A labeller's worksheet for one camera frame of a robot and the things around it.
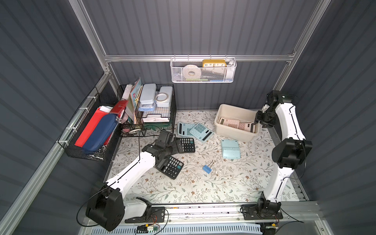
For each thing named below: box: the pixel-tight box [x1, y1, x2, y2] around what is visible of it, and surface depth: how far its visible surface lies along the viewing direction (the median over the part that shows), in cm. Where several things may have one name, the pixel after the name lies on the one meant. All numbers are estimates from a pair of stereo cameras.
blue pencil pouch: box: [82, 113, 119, 153], surface depth 70 cm
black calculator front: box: [155, 155, 185, 180], surface depth 90 cm
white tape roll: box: [182, 64, 202, 80], surface depth 86 cm
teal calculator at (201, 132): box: [189, 122, 214, 142], surface depth 105 cm
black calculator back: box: [175, 137, 196, 154], surface depth 101 cm
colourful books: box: [121, 77, 143, 124], surface depth 95 cm
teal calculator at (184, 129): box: [177, 121, 197, 137], surface depth 107 cm
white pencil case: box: [139, 83, 157, 105], surface depth 98 cm
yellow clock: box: [202, 59, 227, 68], surface depth 90 cm
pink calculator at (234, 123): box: [218, 117, 240, 129], surface depth 110 cm
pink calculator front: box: [222, 120, 240, 129], surface depth 110 cm
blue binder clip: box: [202, 159, 216, 174], surface depth 90 cm
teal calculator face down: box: [220, 139, 241, 160], surface depth 97 cm
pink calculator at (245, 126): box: [237, 121, 254, 132], surface depth 105 cm
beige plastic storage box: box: [214, 103, 260, 143], surface depth 107 cm
